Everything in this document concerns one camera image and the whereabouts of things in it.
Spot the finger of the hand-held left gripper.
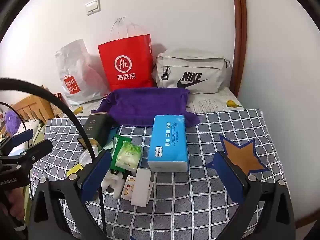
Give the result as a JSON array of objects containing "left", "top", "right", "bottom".
[
  {"left": 9, "top": 129, "right": 34, "bottom": 147},
  {"left": 21, "top": 139, "right": 54, "bottom": 166}
]

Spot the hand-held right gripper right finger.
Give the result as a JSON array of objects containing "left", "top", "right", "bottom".
[{"left": 212, "top": 151, "right": 297, "bottom": 240}]

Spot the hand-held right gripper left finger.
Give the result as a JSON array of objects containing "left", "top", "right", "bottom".
[{"left": 25, "top": 150, "right": 113, "bottom": 240}]

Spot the pale cloth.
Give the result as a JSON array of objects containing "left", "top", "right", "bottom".
[{"left": 101, "top": 169, "right": 126, "bottom": 199}]

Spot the light green clear packet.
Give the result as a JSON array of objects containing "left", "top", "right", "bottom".
[{"left": 115, "top": 141, "right": 142, "bottom": 172}]

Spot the green snack packet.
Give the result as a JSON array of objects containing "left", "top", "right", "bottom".
[{"left": 110, "top": 134, "right": 133, "bottom": 173}]

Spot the white sponge block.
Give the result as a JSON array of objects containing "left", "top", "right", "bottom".
[{"left": 130, "top": 168, "right": 152, "bottom": 208}]

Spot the purple towel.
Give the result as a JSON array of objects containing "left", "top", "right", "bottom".
[{"left": 90, "top": 87, "right": 201, "bottom": 128}]

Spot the person's left hand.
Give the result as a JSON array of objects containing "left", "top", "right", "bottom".
[{"left": 6, "top": 186, "right": 27, "bottom": 228}]

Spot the clear plastic container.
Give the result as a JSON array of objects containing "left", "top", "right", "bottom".
[{"left": 78, "top": 144, "right": 100, "bottom": 167}]

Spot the light wooden furniture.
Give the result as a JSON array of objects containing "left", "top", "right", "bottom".
[{"left": 0, "top": 85, "right": 57, "bottom": 135}]

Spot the fruit print sachet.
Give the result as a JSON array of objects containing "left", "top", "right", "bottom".
[{"left": 121, "top": 175, "right": 154, "bottom": 202}]

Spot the dark green tin box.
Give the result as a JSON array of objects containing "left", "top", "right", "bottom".
[{"left": 77, "top": 113, "right": 113, "bottom": 151}]

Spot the grey checkered blanket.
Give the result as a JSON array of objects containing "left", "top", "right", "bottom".
[{"left": 30, "top": 109, "right": 288, "bottom": 240}]

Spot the blue cardboard box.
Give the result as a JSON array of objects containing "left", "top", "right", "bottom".
[{"left": 147, "top": 115, "right": 189, "bottom": 173}]

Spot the pink translucent plastic bag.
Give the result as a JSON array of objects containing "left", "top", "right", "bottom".
[{"left": 55, "top": 39, "right": 110, "bottom": 106}]

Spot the light grey waist bag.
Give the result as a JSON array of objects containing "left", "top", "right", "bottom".
[{"left": 151, "top": 49, "right": 232, "bottom": 94}]

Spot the red paper bag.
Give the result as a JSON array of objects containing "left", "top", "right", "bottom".
[{"left": 97, "top": 17, "right": 154, "bottom": 92}]

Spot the black cable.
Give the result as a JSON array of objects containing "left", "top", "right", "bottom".
[
  {"left": 0, "top": 78, "right": 109, "bottom": 240},
  {"left": 0, "top": 102, "right": 34, "bottom": 140}
]

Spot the white light switch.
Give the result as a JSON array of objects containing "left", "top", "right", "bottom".
[{"left": 85, "top": 0, "right": 101, "bottom": 16}]

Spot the brown wooden door frame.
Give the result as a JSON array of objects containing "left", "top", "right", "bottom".
[{"left": 230, "top": 0, "right": 248, "bottom": 96}]

